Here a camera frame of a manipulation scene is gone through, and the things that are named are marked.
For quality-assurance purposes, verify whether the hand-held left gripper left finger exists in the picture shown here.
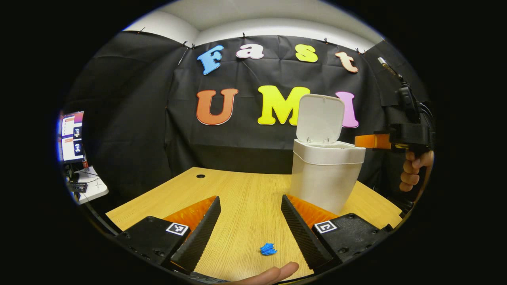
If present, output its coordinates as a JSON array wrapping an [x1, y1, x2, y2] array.
[[115, 196, 221, 274]]

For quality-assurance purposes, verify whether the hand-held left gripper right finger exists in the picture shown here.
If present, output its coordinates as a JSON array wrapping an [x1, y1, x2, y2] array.
[[280, 194, 393, 274]]

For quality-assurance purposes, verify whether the white desktop garbage bin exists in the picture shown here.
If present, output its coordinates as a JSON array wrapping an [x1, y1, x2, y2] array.
[[290, 94, 366, 215]]

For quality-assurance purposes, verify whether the wooden desktop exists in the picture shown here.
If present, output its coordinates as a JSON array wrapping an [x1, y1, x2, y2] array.
[[105, 167, 404, 282]]

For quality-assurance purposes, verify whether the black backdrop cloth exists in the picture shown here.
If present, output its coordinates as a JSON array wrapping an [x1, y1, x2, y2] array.
[[63, 31, 432, 206]]

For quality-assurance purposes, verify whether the white side table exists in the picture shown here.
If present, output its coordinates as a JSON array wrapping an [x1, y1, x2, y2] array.
[[65, 166, 109, 205]]

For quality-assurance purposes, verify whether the computer monitor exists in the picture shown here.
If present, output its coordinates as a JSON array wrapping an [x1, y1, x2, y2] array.
[[59, 111, 85, 163]]

